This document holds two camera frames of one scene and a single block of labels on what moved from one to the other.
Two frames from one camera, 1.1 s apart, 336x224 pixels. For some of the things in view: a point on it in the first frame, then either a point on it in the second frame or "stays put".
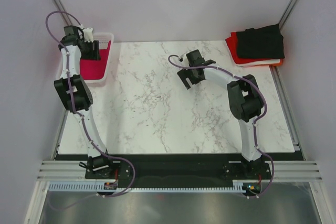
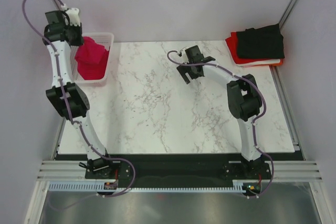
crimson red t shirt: [94, 69] stays put
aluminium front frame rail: [62, 170] stays put
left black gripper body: [88, 53] → [76, 33]
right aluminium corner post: [294, 0] stays put
